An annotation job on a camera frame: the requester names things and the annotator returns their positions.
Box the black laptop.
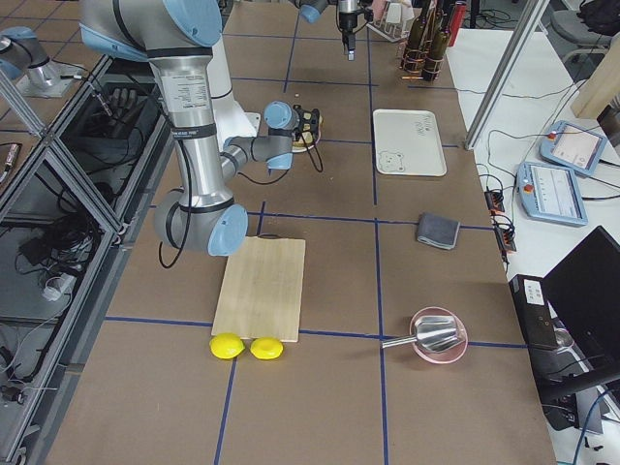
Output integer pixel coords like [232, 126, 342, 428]
[542, 226, 619, 361]

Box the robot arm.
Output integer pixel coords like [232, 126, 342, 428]
[80, 1, 321, 256]
[292, 0, 365, 61]

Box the dark green wine bottle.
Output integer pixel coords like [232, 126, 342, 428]
[402, 0, 432, 73]

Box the aluminium frame post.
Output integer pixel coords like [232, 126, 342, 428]
[464, 0, 550, 150]

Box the pink bowl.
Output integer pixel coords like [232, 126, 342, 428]
[409, 306, 469, 364]

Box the blue teach pendant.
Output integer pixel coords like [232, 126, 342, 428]
[516, 162, 588, 227]
[540, 120, 608, 177]

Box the white round plate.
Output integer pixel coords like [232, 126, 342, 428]
[293, 117, 324, 153]

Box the bread slice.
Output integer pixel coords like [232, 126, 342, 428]
[293, 107, 323, 149]

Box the black computer box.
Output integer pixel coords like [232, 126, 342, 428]
[509, 274, 574, 380]

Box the far blue teach pendant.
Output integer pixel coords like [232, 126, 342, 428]
[540, 120, 608, 177]

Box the near blue teach pendant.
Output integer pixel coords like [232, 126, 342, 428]
[516, 162, 588, 227]

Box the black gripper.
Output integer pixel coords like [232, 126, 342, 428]
[293, 105, 321, 140]
[337, 11, 357, 61]

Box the wooden cutting board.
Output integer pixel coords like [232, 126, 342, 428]
[211, 236, 306, 342]

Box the copper wire bottle rack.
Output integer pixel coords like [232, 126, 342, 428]
[399, 40, 445, 81]

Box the metal scoop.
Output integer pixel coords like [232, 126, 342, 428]
[382, 315, 464, 353]

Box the whole yellow lemon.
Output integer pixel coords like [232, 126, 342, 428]
[209, 332, 245, 360]

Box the yellow lemon half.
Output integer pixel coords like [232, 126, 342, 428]
[250, 337, 284, 360]

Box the grey folded cloth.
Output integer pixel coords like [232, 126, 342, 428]
[416, 212, 461, 250]

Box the white bear tray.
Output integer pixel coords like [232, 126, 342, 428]
[373, 108, 448, 177]

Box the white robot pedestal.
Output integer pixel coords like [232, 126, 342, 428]
[206, 37, 261, 149]

